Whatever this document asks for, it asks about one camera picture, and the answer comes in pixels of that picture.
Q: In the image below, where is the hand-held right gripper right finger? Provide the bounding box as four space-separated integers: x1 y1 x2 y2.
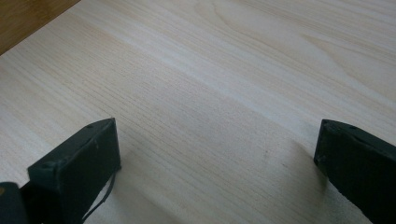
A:
313 119 396 224

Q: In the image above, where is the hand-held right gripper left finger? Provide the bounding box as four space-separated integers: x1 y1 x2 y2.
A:
20 118 122 224

